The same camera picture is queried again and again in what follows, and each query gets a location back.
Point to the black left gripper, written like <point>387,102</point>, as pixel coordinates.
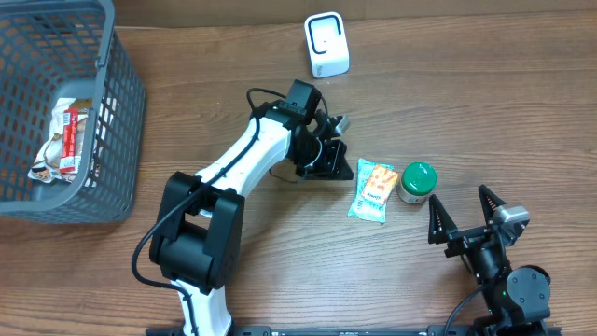
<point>335,164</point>

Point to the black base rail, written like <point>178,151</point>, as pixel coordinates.
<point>433,330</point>

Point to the grey plastic mesh basket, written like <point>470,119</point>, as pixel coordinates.
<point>68,49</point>

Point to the green lid jar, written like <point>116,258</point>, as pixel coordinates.
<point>417,182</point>

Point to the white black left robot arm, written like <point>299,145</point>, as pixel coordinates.
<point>196,240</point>

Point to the teal orange snack packet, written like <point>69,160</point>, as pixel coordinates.
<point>375,182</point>

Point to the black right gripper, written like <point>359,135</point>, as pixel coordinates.
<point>443,231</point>

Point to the white barcode scanner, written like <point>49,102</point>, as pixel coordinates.
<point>327,44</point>

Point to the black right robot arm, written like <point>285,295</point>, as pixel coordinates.
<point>517,300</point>

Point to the brown white snack bag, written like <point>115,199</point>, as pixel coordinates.
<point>59,157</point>

